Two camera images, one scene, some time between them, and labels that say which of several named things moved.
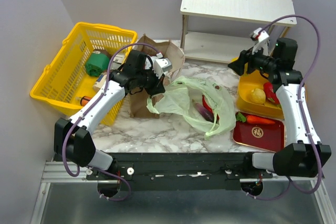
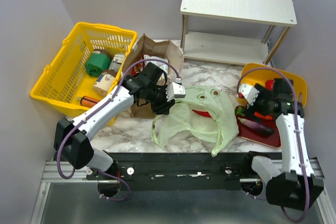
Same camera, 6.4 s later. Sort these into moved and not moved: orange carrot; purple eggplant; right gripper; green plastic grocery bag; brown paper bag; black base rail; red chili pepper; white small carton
Moved: purple eggplant; orange carrot; right gripper; green plastic grocery bag; red chili pepper
Not moved: white small carton; black base rail; brown paper bag
